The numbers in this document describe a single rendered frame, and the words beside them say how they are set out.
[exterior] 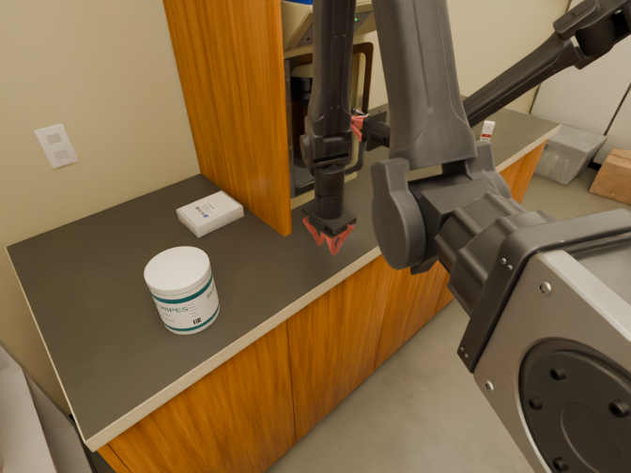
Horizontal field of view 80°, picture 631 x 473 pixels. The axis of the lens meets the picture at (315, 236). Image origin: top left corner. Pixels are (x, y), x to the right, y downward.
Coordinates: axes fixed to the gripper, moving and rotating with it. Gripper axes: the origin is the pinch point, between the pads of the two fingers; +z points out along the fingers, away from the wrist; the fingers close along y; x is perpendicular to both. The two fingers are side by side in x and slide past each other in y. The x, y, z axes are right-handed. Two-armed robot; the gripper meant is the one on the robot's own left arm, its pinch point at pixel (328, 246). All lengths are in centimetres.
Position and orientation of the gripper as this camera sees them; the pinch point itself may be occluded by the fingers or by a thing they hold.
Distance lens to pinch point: 82.1
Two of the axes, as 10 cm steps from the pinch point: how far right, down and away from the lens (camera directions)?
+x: -7.4, 4.2, -5.2
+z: 0.0, 7.8, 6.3
